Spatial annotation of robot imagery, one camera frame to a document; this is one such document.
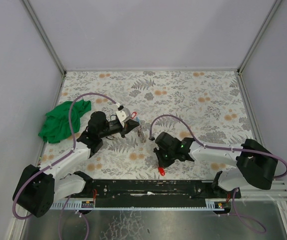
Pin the green crumpled cloth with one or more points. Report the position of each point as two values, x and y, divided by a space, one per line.
56 126

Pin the white slotted cable duct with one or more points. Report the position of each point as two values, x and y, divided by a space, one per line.
58 205

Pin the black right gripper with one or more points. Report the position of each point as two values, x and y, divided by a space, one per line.
162 159

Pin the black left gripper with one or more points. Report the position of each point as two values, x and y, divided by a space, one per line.
124 127

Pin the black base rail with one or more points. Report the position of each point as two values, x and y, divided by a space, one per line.
152 193

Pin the black outlined key tag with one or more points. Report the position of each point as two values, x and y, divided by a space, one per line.
111 137

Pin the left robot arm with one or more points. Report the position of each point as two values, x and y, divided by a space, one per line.
40 186

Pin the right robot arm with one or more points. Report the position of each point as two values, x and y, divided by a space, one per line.
251 163

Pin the floral patterned tablecloth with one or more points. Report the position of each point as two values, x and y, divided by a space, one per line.
208 105

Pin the red outlined key tag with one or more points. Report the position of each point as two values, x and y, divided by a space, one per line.
133 114

